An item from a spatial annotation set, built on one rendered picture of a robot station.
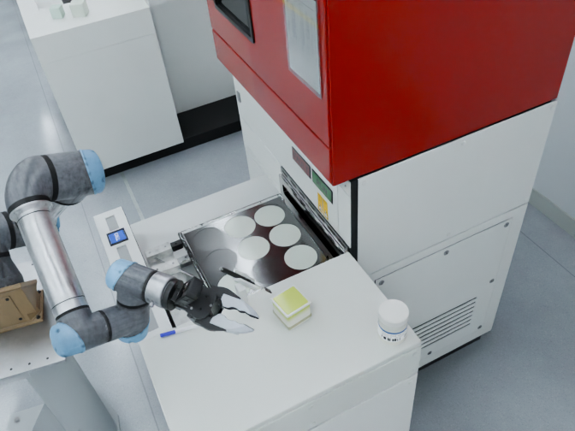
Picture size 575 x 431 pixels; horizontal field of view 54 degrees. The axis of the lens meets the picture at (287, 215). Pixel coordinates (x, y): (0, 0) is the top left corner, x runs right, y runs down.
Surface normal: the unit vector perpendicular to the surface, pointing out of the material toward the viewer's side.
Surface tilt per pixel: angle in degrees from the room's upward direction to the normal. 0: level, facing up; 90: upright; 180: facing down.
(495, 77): 90
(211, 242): 0
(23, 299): 90
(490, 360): 0
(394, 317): 0
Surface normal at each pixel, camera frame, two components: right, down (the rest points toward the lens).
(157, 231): -0.08, -0.72
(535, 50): 0.44, 0.59
